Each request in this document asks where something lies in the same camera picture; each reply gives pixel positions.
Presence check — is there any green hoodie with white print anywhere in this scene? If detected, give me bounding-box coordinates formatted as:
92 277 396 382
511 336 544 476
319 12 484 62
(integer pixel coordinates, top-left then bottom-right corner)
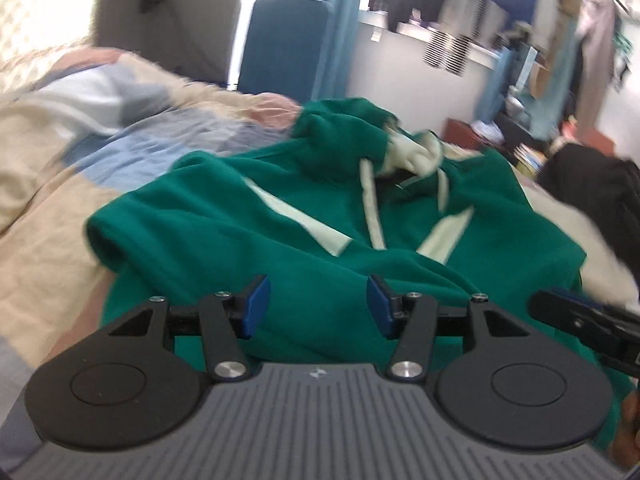
85 97 638 453

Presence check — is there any patchwork fleece blanket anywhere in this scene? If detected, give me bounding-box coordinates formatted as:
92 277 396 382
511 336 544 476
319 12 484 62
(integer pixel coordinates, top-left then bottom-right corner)
0 45 640 466

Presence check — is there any stack of books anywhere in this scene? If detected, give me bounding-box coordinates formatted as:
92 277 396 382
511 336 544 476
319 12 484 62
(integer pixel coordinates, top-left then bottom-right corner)
512 142 550 177

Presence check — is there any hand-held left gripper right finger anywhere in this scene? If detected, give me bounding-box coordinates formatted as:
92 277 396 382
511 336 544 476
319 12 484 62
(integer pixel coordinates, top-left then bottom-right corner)
366 275 533 383

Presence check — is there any black cloth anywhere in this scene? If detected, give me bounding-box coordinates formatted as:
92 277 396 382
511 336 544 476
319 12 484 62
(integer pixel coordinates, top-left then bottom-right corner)
539 143 640 273

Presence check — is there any black wall plug with cable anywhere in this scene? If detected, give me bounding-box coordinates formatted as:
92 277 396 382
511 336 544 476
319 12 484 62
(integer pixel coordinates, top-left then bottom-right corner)
139 0 231 86

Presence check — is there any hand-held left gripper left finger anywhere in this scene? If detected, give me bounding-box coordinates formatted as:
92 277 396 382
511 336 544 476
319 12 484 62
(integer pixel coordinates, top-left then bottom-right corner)
107 274 273 383

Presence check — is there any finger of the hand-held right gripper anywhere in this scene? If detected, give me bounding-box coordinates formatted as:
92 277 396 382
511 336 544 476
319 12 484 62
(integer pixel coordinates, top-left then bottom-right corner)
529 287 640 376

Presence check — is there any blue padded panel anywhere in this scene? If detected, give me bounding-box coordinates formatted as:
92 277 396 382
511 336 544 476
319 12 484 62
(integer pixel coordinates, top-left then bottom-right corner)
237 0 335 106

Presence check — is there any white crumpled cloth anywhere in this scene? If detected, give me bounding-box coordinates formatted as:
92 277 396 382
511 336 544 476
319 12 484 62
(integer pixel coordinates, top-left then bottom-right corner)
472 120 503 143

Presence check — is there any cream quilted headboard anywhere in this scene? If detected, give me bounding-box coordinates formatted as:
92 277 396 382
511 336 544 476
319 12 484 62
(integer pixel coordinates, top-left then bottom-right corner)
0 0 101 68

